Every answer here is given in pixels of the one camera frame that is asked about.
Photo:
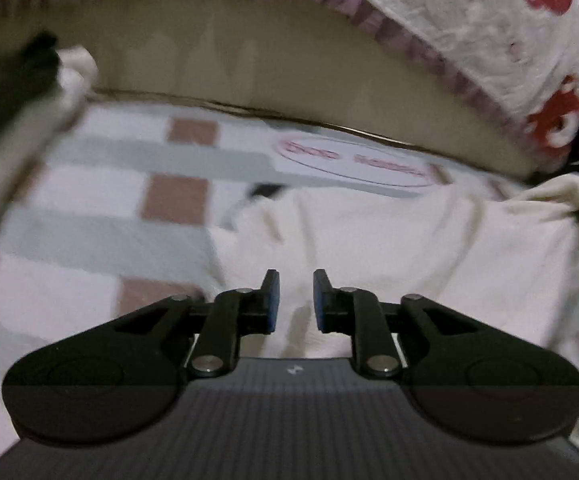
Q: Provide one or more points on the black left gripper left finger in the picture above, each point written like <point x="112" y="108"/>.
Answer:
<point x="118" y="378"/>

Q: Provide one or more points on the beige sofa base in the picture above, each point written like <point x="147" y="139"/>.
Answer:
<point x="292" y="58"/>

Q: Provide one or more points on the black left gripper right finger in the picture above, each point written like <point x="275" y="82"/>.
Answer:
<point x="464" y="376"/>

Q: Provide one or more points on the checkered Happy dog rug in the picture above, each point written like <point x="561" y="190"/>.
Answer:
<point x="115" y="213"/>

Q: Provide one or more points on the white waffle knit garment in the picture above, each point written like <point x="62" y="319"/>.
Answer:
<point x="512" y="264"/>

